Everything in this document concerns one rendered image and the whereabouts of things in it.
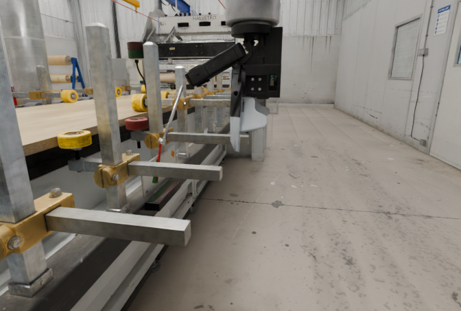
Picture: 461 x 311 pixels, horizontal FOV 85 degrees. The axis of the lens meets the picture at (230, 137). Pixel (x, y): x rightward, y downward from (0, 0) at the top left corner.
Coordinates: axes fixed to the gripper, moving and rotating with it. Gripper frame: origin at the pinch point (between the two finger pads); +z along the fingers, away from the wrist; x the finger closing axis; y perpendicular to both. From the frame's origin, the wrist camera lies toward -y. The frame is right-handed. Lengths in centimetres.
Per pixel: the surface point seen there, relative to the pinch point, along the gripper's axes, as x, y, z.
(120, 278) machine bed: 38, -57, 74
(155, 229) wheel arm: -12.8, -11.5, 11.6
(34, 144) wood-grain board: 6, -52, 4
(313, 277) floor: 76, 31, 94
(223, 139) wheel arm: 37.2, -10.5, 9.0
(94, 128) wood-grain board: 27, -52, 5
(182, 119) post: 58, -33, 6
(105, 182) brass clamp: 5.5, -33.3, 13.1
